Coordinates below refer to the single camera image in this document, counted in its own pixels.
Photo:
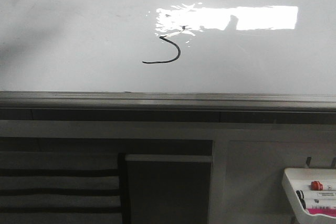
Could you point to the grey whiteboard ledge rail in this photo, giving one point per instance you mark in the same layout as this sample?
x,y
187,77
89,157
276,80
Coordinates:
x,y
168,107

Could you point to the white hanging marker tray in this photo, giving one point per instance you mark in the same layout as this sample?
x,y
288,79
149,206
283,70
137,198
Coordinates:
x,y
296,183

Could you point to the lower black capped marker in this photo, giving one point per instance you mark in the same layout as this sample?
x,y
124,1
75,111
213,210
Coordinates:
x,y
321,204

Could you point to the black tray hook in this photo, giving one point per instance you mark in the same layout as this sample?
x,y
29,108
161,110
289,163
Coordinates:
x,y
308,162
333,163

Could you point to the left black tray hook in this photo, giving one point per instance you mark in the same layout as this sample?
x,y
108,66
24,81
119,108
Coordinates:
x,y
308,162

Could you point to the red capped white marker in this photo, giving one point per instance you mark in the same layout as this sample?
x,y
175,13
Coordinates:
x,y
318,185

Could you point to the dark grey panel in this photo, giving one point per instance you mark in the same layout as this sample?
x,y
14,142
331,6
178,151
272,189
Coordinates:
x,y
169,188

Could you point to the right black tray hook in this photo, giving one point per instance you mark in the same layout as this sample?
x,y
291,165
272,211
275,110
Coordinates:
x,y
333,163

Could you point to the grey slatted shelf unit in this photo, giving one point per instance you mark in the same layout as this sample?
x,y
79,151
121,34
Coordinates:
x,y
48,187

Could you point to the white glossy whiteboard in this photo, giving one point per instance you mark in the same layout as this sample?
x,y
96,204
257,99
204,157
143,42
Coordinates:
x,y
216,46

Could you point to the pink whiteboard eraser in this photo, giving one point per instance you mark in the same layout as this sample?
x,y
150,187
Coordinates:
x,y
328,212

